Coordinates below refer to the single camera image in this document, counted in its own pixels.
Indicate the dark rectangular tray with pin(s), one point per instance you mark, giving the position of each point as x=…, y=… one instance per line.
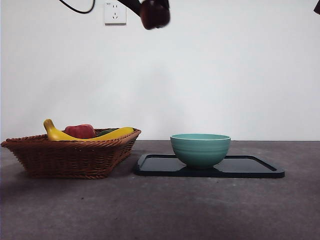
x=162, y=167

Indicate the dark purple plum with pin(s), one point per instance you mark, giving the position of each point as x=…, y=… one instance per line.
x=153, y=17

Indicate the yellow banana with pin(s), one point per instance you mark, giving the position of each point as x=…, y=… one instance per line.
x=59, y=136

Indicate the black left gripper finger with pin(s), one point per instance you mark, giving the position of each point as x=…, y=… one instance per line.
x=131, y=6
x=165, y=3

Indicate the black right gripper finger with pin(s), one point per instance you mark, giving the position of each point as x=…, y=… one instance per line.
x=317, y=6

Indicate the brown wicker basket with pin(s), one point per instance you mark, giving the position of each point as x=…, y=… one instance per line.
x=66, y=160

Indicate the red apple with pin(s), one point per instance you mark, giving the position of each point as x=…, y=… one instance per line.
x=79, y=130

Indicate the teal ribbed bowl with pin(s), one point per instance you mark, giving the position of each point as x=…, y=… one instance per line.
x=200, y=152

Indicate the white wall socket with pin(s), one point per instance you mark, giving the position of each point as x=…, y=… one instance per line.
x=115, y=13

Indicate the green vegetable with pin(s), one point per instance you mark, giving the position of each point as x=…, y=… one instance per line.
x=107, y=131

